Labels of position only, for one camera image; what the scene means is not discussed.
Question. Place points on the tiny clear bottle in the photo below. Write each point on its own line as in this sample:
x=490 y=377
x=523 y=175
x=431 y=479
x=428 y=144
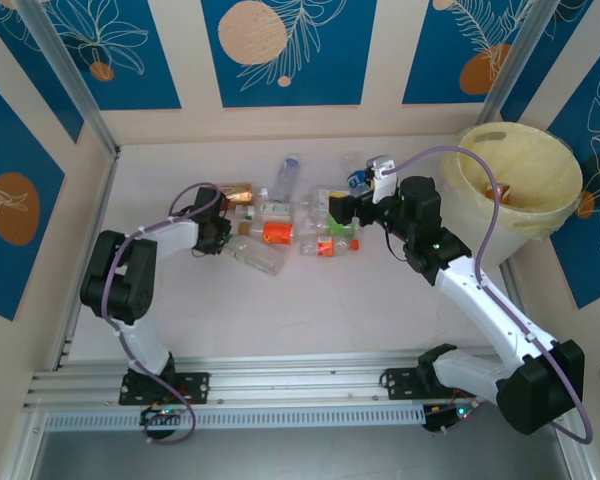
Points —
x=246 y=213

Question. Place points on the grey metal sheet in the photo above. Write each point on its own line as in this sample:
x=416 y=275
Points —
x=300 y=455

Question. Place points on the white green label bottle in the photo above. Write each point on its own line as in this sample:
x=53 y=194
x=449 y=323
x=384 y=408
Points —
x=275 y=208

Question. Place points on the cream plastic bin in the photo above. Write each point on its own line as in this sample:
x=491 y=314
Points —
x=540 y=165

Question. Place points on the long clear bottle green cap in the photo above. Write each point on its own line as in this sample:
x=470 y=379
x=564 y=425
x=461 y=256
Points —
x=255 y=256

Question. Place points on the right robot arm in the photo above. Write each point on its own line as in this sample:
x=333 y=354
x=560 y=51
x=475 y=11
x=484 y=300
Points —
x=485 y=300

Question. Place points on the aluminium frame post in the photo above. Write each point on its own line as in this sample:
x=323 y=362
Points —
x=65 y=70
x=515 y=60

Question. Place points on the large blue label bottle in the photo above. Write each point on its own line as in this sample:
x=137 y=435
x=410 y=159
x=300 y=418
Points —
x=356 y=182

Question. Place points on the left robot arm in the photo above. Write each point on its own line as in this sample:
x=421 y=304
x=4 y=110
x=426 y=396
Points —
x=130 y=280

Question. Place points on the orange label bottle brown cap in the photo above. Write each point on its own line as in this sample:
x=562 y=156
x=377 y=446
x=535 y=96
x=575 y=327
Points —
x=275 y=232

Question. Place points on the red and gold carton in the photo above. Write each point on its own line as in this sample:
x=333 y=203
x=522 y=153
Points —
x=241 y=191

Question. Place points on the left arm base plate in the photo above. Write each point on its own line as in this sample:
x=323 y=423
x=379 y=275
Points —
x=195 y=387

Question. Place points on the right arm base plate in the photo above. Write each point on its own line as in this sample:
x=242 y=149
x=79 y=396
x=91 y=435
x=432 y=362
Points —
x=395 y=382

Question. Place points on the square bottle white label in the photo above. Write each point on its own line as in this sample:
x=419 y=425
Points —
x=317 y=200

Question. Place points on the clear bottle blue cap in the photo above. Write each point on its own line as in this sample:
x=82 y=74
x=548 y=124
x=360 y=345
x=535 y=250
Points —
x=286 y=175

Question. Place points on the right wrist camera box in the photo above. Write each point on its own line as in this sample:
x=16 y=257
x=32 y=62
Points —
x=382 y=177

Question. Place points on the aluminium mounting rail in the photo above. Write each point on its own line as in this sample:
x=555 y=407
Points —
x=300 y=375

